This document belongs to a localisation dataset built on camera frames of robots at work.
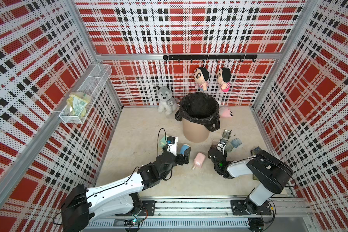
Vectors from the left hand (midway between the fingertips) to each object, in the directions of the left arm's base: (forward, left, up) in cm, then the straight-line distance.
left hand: (184, 146), depth 76 cm
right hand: (+8, -21, -17) cm, 28 cm away
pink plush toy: (+35, -32, -13) cm, 49 cm away
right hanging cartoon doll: (+44, -26, +13) cm, 53 cm away
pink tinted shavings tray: (+14, -22, -22) cm, 33 cm away
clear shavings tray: (+19, -30, -18) cm, 40 cm away
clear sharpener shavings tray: (+9, -30, -18) cm, 37 cm away
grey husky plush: (+42, +13, -9) cm, 45 cm away
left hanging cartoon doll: (+42, -11, +15) cm, 46 cm away
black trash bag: (+29, -11, -2) cm, 31 cm away
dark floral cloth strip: (+5, -46, -16) cm, 49 cm away
